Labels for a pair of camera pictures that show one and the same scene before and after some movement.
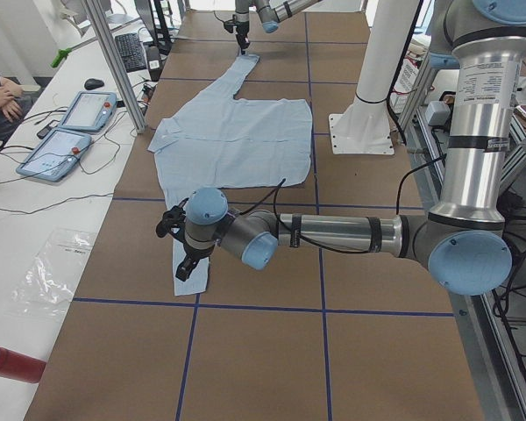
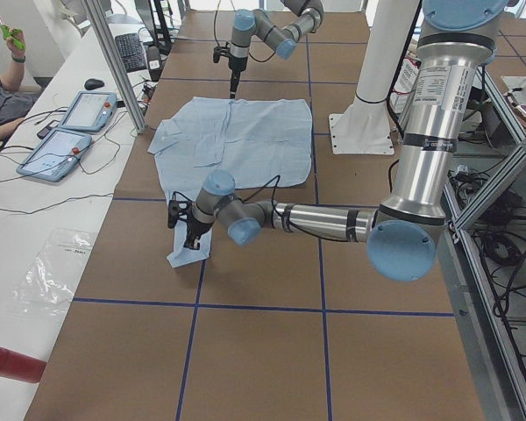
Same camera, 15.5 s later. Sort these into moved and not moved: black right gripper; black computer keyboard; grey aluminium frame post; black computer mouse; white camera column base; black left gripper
Moved: black left gripper; black right gripper
Not moved: grey aluminium frame post; black computer mouse; black computer keyboard; white camera column base
